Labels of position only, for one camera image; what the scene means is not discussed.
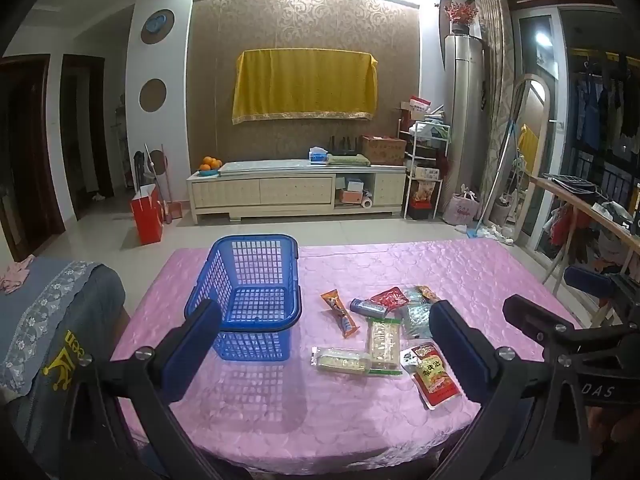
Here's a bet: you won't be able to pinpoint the red green nut pouch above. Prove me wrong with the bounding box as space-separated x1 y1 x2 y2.
411 342 460 410

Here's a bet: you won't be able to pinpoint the cracker pack green ends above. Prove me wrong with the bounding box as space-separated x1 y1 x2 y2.
367 318 402 376

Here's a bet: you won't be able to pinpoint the red snack pouch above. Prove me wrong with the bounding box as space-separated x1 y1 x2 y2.
370 287 409 311

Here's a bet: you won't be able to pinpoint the wafer cracker clear pack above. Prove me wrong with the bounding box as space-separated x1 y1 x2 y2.
310 347 371 375

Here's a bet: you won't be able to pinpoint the purple Doublemint gum pack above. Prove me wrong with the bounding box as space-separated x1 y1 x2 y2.
349 298 387 318

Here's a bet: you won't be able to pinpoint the orange Alpenliebe candy stick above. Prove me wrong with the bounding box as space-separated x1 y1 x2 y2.
321 289 359 338

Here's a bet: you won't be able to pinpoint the blue striped clear snack bag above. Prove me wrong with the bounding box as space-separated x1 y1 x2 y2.
400 286 432 339

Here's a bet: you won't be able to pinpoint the orange yellow snack pouch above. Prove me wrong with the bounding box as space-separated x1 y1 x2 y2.
416 285 440 304

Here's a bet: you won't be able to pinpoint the grey sofa with lace cover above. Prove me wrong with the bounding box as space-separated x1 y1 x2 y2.
1 257 129 476

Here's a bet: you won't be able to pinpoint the pink quilted tablecloth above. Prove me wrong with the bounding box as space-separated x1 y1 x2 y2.
114 235 568 476

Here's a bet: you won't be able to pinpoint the pink shopping bag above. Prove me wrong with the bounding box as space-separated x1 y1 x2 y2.
442 184 480 226

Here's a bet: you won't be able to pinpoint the blue plastic basket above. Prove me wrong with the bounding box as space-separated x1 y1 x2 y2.
184 234 303 363

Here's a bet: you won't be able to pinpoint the red paper bag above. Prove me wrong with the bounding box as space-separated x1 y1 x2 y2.
130 184 164 245

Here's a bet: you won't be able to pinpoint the broom and dustpan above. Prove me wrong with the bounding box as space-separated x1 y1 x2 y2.
144 145 183 224

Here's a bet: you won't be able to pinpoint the silver standing air conditioner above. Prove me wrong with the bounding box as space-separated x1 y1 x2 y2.
442 35 487 205

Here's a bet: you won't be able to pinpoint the arched standing mirror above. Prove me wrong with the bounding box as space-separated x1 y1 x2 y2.
502 74 551 242

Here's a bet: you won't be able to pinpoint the cream TV cabinet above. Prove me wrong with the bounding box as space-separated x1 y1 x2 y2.
186 159 406 222

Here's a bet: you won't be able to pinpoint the plate of oranges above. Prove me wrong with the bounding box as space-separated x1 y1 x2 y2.
198 156 224 177

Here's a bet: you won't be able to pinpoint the brown cardboard box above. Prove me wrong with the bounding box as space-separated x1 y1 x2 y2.
360 136 407 166

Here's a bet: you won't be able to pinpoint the green folded cloth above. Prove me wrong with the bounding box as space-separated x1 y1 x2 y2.
328 154 371 167

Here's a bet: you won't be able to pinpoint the blue tissue pack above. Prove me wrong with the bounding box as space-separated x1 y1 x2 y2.
308 146 329 165

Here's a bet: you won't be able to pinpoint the yellow cloth covered TV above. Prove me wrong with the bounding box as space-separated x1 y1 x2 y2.
231 48 378 125

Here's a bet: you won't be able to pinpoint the white wire shelf rack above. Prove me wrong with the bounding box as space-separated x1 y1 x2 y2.
397 99 451 220

